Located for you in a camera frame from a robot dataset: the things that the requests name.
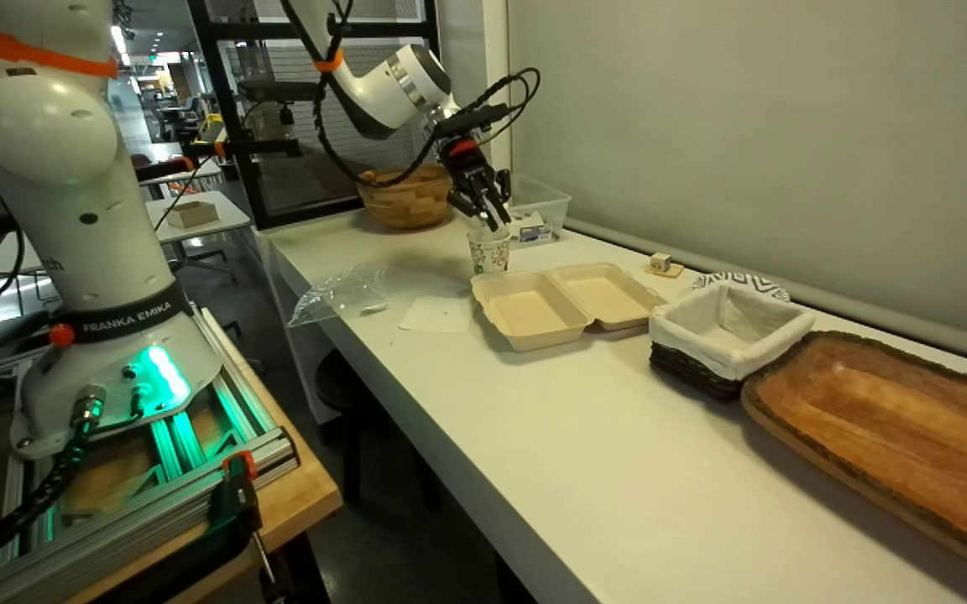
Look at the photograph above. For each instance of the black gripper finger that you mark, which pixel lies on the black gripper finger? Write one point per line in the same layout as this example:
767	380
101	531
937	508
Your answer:
498	196
479	209

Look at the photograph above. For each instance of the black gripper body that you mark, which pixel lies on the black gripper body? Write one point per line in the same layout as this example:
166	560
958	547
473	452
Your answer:
464	166

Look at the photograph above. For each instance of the white plastic spoon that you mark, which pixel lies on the white plastic spoon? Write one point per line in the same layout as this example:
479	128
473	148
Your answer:
506	224

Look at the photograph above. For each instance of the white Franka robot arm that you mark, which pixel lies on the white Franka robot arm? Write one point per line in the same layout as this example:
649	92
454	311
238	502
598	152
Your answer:
82	214

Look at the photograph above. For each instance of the patterned paper cup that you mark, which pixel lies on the patterned paper cup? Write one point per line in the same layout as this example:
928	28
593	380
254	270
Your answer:
489	251

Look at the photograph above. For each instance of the clear plastic container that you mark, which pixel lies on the clear plastic container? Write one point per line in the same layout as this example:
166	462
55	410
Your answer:
536	209

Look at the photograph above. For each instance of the blue and white packet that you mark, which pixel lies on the blue and white packet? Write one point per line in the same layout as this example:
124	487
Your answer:
532	230

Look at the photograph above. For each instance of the woven wooden bowl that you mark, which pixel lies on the woven wooden bowl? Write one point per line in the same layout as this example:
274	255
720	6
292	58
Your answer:
405	198

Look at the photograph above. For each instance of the white paper napkin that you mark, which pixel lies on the white paper napkin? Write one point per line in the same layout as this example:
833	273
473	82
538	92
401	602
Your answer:
435	313

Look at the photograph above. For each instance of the beige open clamshell container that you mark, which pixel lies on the beige open clamshell container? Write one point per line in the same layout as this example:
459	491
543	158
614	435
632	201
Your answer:
565	302

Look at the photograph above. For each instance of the clear plastic bag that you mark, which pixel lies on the clear plastic bag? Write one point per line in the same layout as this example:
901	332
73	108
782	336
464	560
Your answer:
336	296

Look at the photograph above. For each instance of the small beige object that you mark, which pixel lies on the small beige object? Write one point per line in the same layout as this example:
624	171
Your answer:
661	265

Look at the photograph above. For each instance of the black and white patterned item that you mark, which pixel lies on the black and white patterned item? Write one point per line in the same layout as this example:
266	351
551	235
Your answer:
743	281

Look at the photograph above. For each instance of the dark basket with white liner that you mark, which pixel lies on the dark basket with white liner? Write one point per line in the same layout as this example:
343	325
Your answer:
726	332

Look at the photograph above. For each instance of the white background table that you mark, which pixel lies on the white background table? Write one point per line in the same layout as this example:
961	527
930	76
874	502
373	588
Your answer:
198	216

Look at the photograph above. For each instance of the small cardboard box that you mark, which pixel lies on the small cardboard box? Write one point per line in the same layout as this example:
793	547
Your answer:
192	214

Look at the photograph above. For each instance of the wooden robot mounting board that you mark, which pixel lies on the wooden robot mounting board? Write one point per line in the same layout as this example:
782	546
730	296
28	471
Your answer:
283	491

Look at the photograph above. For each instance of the green and black clamp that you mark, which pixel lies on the green and black clamp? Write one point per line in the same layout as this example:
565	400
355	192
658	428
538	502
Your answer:
238	506

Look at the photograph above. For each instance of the large wooden tray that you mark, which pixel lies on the large wooden tray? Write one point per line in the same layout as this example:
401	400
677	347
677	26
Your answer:
896	438

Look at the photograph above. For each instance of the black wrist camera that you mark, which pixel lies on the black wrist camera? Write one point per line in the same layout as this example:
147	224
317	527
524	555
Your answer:
471	120

